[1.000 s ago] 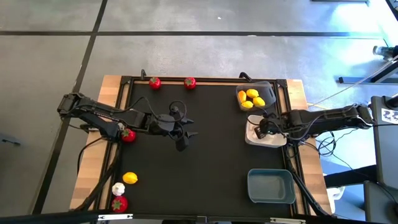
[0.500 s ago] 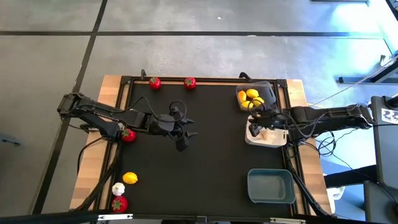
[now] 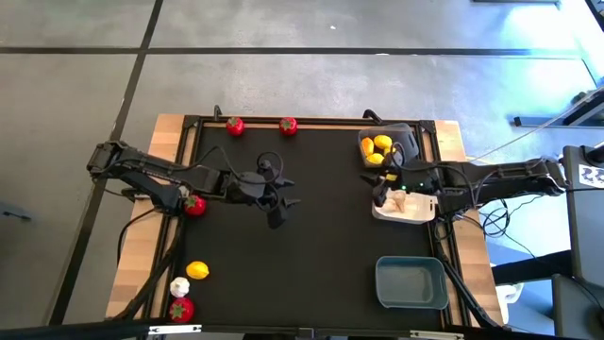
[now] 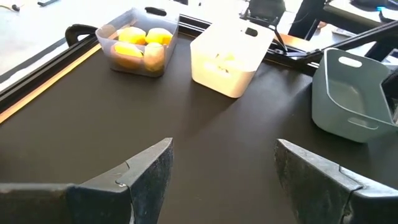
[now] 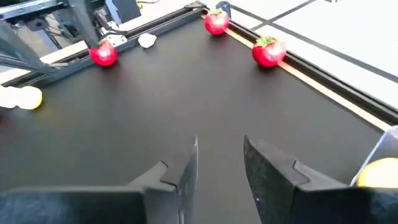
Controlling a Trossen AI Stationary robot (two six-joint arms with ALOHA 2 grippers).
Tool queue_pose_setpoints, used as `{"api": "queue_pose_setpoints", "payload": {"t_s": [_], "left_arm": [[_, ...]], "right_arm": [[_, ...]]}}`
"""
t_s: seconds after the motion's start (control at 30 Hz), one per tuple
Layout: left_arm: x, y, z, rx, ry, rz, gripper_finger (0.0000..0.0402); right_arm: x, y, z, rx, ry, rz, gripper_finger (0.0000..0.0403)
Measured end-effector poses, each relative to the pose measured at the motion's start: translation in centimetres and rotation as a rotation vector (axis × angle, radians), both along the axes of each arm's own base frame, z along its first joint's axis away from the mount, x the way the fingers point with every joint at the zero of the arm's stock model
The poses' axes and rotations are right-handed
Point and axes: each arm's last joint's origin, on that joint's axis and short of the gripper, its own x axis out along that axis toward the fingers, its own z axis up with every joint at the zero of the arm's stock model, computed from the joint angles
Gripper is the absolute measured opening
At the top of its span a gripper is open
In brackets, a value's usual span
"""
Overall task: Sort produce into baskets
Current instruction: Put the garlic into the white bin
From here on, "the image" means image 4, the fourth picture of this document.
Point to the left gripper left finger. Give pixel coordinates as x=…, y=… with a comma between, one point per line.
x=140, y=199

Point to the yellow toy lemon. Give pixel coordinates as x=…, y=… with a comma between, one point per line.
x=132, y=35
x=127, y=51
x=159, y=35
x=154, y=56

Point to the black aluminium table frame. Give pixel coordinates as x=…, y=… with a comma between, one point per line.
x=46, y=71

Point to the grey side table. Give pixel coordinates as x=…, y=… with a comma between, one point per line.
x=357, y=12

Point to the black table clamp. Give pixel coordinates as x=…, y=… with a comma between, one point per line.
x=79, y=31

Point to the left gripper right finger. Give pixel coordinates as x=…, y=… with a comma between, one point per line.
x=317, y=193

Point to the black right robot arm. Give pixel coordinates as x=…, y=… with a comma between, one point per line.
x=267, y=7

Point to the black diagonal frame brace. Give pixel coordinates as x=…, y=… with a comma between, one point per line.
x=357, y=37

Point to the grey plastic basket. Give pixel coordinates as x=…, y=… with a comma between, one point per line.
x=335, y=118

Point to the clear plastic basket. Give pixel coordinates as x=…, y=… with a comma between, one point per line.
x=124, y=18

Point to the white plastic basket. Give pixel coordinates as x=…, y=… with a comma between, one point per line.
x=224, y=81

